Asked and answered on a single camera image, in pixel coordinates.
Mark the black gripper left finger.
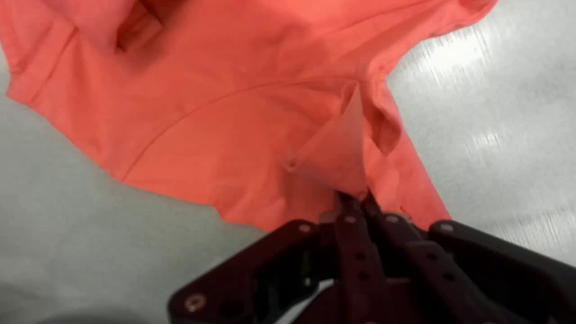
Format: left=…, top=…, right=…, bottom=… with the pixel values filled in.
left=166, top=189, right=372, bottom=324

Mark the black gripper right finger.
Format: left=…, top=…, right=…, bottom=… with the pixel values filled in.
left=359, top=194, right=576, bottom=324

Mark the coral printed sweatshirt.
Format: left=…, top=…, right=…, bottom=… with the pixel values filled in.
left=0, top=0, right=501, bottom=234

